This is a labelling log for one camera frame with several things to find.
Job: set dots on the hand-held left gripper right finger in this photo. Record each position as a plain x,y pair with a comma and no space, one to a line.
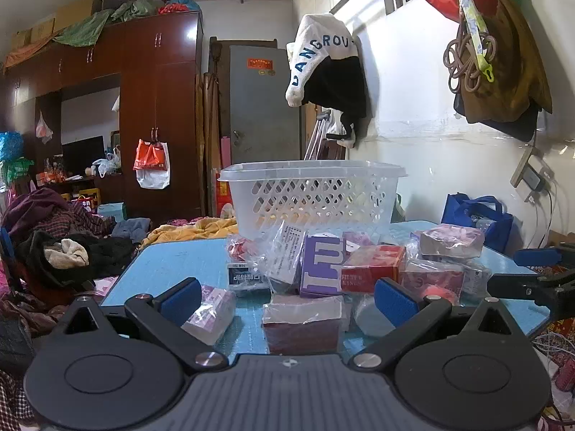
395,301

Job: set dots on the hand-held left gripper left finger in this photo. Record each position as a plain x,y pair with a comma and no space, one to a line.
182,301

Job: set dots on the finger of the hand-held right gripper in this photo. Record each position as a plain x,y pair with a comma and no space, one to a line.
512,285
537,256

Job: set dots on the purple and white box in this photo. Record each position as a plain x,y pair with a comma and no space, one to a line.
321,265

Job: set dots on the dark red box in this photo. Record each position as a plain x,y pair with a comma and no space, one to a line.
301,327

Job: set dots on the white plastic lattice basket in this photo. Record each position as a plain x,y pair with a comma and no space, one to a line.
314,174

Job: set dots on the pink purple wrapped packet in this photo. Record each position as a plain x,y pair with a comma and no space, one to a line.
213,309

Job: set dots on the clear plastic packet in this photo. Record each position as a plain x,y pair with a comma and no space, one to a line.
476,276

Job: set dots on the pink box with red circle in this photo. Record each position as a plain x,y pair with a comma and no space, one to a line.
431,278

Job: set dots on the black and white small box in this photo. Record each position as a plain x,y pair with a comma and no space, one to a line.
245,278

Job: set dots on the yellow blanket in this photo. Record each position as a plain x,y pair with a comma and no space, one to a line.
193,231

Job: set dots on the small red packet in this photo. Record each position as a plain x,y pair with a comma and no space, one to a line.
240,249

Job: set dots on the pink and grey wrapped box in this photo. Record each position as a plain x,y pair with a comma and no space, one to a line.
449,238

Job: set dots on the blue grey cloth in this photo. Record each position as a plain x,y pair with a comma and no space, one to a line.
132,229

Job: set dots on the blue shopping bag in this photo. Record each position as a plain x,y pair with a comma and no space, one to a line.
458,215

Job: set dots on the light teal box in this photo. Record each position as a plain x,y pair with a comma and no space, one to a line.
112,212

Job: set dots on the clear packet with white label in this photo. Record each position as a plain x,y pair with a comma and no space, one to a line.
287,251

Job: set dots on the beige cloth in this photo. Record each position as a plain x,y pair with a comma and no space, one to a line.
67,253

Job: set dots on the large white plastic bag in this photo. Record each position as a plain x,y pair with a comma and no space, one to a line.
155,179

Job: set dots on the dark hanging bag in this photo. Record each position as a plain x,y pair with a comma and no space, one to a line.
525,130

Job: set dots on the orange plastic bag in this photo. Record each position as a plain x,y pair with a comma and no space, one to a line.
148,155

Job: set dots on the pink foam board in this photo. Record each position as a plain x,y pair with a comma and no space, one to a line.
225,155

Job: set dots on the white plastic bag on desk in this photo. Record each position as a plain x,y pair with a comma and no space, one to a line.
105,166

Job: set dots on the leaning wooden boards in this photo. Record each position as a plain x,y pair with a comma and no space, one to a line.
211,143

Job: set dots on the dark purple plaid garment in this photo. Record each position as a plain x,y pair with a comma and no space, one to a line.
40,206

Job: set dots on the black television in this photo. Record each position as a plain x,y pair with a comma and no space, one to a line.
83,155

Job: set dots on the cluster of small bottles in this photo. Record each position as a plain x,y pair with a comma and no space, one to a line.
51,173

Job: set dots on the metal crutches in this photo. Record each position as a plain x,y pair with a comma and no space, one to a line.
319,134

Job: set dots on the brown cloth bag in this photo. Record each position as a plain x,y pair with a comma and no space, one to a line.
516,54

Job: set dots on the grey metal door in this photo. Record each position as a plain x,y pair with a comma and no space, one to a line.
260,112

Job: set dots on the green printed bag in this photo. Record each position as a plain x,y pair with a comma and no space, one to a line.
18,170

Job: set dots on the dark red wooden wardrobe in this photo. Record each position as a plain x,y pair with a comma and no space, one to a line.
157,90

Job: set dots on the small white hanging bag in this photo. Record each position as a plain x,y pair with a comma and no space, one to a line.
43,130

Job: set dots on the blue mesh bag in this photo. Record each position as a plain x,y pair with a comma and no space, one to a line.
9,146

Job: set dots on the white and black hoodie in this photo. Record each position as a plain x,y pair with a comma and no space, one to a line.
323,36

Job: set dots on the green cloth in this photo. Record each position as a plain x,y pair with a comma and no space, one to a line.
90,27

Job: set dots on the red patterned cloth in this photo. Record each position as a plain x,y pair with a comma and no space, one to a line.
173,9

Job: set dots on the orange cloth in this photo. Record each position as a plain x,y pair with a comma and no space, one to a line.
22,54

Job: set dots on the medium cardboard box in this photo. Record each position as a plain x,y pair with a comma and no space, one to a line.
42,29

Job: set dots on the small cardboard box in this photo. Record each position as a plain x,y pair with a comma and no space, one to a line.
20,39

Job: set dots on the large cardboard box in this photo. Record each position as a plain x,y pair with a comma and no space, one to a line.
76,11

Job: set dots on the wall power strip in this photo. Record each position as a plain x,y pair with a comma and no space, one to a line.
532,175

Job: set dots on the blue chair frame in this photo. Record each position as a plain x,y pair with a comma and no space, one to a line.
6,251

